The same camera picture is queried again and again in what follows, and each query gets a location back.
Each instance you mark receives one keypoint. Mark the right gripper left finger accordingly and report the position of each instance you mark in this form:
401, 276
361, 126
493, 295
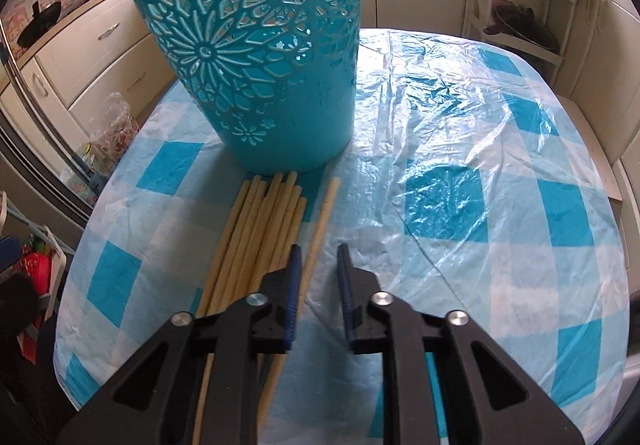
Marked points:
273, 325

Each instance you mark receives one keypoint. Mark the clear floral plastic bag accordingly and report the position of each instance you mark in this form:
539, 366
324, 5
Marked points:
111, 131

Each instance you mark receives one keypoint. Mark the black wok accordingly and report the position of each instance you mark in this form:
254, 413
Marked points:
42, 21

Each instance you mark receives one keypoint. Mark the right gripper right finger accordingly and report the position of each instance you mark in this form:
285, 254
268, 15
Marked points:
364, 335

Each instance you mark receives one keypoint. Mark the black pan on rack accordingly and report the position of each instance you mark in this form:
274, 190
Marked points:
521, 23

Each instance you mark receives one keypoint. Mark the blue white checkered tablecloth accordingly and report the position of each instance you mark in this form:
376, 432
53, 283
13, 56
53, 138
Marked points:
466, 186

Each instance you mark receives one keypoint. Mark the white storage rack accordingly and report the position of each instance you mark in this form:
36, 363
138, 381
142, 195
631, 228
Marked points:
520, 5

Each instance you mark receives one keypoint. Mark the bamboo chopstick tall centre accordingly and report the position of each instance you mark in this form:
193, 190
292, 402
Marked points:
266, 232

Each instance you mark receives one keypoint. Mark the teal perforated plastic basket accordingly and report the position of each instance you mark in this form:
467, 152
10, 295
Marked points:
276, 79

